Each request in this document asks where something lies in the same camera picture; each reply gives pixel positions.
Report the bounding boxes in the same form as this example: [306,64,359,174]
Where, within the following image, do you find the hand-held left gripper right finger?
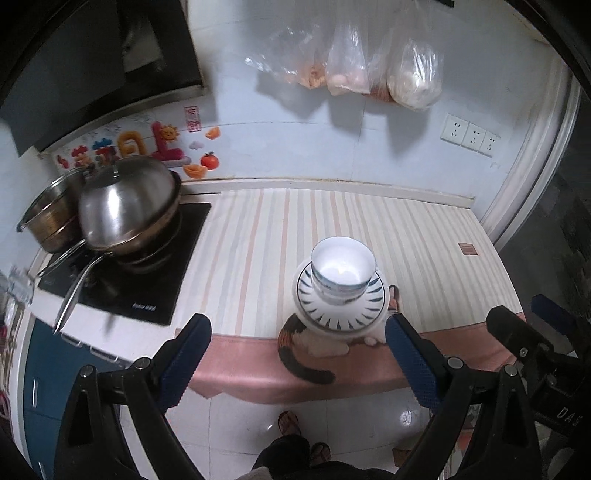
[385,313,561,480]

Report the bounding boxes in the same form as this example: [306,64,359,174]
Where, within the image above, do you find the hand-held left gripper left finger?
[55,313,213,480]

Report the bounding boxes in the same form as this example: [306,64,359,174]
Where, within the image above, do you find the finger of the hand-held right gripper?
[531,294,579,340]
[487,305,556,371]

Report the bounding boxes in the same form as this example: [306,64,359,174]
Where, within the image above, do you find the white patterned plate stack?
[291,261,392,344]

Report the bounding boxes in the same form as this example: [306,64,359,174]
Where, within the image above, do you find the blue striped white plate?
[295,259,387,332]

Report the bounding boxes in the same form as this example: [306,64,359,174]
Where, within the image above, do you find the white bowl with blue print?
[313,272,376,308]

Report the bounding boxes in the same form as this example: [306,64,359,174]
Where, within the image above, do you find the plain white bowl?
[310,236,377,296]

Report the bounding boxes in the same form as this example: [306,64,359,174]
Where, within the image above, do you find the black induction cooktop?
[37,196,213,326]

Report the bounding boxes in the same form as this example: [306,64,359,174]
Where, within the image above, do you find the person's left foot in sandal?
[277,411,302,437]

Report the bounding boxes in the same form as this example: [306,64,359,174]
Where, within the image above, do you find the steel wok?
[36,185,183,280]

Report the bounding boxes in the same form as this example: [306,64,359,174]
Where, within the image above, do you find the blue kitchen cabinet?
[21,318,134,462]

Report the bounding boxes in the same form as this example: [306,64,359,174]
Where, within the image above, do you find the striped tablecloth with cat print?
[171,187,527,406]

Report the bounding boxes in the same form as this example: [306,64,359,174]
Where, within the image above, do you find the steel domed lid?
[78,156,178,245]

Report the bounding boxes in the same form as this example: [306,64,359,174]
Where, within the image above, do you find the clear plastic container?
[0,267,34,306]

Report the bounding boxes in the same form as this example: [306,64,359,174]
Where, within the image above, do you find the steel pot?
[17,167,93,252]

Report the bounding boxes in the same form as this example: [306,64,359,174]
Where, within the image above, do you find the plastic bag with white contents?
[387,0,445,112]

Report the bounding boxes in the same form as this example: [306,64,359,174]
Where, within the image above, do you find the reddish plastic bag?
[367,28,403,100]

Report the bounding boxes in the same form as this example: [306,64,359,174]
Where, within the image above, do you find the clear plastic bag with eggs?
[325,18,371,97]

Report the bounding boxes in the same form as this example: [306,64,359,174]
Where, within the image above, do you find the black range hood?
[0,0,206,158]

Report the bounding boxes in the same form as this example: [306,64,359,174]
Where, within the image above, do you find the clear plastic bag orange contents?
[245,23,329,90]

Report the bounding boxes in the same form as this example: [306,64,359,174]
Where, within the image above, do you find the white door frame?
[480,60,583,241]

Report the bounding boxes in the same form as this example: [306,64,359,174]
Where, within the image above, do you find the white wall socket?
[462,122,486,151]
[440,114,469,146]
[480,130,501,158]

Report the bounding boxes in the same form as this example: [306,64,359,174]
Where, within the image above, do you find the colourful wall stickers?
[55,105,222,181]

